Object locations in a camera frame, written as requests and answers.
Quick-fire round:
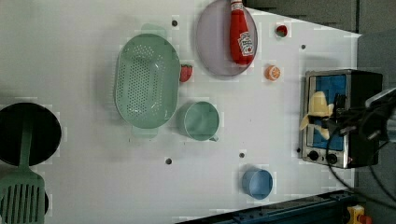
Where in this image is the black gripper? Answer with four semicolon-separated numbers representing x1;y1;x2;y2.
320;93;395;140

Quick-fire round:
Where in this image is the peeled toy banana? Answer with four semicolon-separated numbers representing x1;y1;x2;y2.
299;91;334;140

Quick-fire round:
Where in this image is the green mug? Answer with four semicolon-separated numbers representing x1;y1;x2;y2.
176;101;220;142

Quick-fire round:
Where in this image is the black toaster oven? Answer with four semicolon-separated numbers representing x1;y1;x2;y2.
301;69;383;169

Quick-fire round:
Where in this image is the orange slice toy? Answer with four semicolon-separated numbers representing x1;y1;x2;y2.
264;65;281;81

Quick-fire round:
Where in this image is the red toy tomato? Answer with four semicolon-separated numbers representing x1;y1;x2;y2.
276;25;288;37

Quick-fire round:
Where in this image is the yellow emergency stop button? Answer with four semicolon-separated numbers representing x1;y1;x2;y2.
347;205;373;224

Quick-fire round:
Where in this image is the blue bowl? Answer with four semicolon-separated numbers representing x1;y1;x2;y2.
242;168;273;200

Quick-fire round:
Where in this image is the red ketchup bottle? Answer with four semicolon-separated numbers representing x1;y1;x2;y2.
230;0;254;65

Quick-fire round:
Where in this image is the grey round plate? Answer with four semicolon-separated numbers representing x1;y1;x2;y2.
195;0;252;77

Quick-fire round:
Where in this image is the red toy strawberry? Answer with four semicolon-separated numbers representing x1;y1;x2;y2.
179;64;192;82

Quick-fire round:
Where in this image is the green perforated colander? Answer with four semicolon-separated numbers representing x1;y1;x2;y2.
114;23;181;138

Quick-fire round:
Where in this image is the black round pan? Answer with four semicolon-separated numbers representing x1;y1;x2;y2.
0;103;62;166

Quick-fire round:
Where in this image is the green slotted spatula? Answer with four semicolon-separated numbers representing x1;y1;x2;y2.
1;112;45;224

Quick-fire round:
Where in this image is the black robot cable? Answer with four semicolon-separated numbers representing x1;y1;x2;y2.
325;124;396;209

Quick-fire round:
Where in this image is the blue metal frame rail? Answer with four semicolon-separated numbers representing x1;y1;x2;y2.
178;190;358;224

